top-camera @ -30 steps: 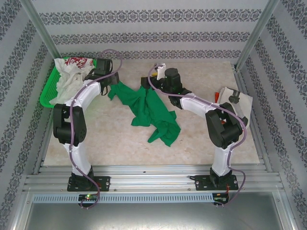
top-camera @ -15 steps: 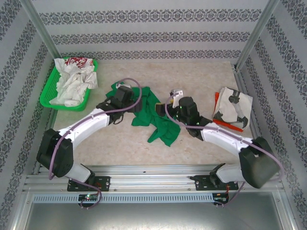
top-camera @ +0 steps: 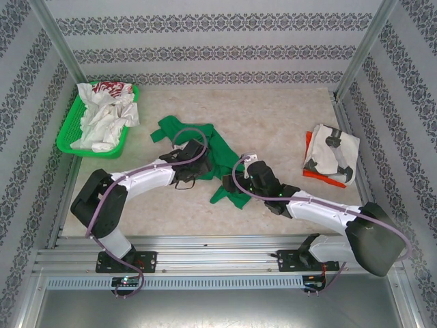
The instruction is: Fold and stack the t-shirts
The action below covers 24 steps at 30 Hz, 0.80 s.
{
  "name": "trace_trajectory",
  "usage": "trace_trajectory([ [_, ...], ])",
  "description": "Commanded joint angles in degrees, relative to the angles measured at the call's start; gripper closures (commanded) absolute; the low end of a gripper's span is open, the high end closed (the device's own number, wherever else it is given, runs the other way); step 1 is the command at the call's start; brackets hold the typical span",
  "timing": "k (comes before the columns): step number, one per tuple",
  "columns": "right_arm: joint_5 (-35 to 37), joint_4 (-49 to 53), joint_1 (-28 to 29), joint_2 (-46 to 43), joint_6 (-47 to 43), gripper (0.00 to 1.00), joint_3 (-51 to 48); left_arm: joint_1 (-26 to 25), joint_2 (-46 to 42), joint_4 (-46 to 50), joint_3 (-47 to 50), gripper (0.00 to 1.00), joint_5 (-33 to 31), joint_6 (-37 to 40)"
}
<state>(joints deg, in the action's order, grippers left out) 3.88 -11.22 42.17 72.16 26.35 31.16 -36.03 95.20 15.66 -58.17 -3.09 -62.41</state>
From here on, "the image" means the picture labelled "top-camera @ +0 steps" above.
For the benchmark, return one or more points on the green t-shirt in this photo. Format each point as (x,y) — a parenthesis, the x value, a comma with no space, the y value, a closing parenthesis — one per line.
(225,150)

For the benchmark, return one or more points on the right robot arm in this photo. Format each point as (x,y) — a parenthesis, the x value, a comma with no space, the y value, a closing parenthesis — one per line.
(327,213)

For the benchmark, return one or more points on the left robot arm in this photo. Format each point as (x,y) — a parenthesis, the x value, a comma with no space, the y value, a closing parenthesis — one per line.
(147,177)

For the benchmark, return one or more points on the orange folded t-shirt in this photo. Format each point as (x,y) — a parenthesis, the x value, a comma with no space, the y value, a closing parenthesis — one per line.
(321,178)

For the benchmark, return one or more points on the white black-print folded t-shirt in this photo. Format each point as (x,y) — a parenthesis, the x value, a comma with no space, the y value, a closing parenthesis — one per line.
(336,150)

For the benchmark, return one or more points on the crumpled white red-print t-shirt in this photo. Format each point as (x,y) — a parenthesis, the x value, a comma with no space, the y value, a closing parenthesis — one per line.
(102,119)

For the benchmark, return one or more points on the small circuit board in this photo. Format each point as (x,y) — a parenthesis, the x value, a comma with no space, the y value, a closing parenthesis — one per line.
(127,281)
(314,281)

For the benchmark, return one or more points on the green plastic basket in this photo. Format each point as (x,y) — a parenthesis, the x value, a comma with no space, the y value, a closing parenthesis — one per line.
(68,134)

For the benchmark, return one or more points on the aluminium rail beam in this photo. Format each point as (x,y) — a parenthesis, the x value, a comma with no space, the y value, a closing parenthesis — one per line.
(211,254)

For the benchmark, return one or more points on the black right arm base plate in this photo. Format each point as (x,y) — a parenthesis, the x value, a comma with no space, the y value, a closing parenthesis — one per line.
(290,261)

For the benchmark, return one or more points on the aluminium side rail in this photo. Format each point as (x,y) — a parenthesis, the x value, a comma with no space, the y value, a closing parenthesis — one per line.
(65,191)
(355,164)

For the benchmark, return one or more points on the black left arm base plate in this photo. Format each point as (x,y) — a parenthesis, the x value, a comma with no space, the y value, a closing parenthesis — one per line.
(147,261)

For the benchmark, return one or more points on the aluminium corner post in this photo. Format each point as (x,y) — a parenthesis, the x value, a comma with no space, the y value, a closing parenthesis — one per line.
(365,48)
(58,41)

